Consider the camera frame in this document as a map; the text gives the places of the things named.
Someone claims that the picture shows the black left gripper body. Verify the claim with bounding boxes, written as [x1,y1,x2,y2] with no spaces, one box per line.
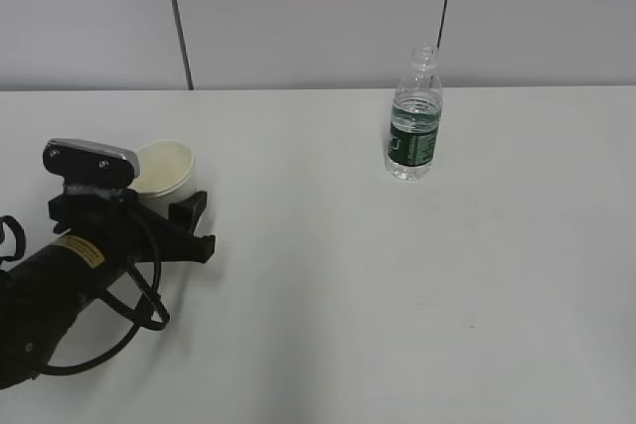
[48,188,216,265]

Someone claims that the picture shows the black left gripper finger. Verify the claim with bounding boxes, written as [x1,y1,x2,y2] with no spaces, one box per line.
[168,191,208,234]

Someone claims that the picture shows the white paper cup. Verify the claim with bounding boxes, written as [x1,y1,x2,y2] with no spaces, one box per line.
[130,140,197,218]

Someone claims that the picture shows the clear water bottle green label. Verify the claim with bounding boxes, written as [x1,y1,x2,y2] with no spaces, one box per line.
[385,45,443,181]

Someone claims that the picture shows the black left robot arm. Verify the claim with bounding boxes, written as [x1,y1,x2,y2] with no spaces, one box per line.
[1,190,216,388]

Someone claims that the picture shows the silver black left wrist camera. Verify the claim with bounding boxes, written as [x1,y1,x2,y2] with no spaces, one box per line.
[43,138,140,191]

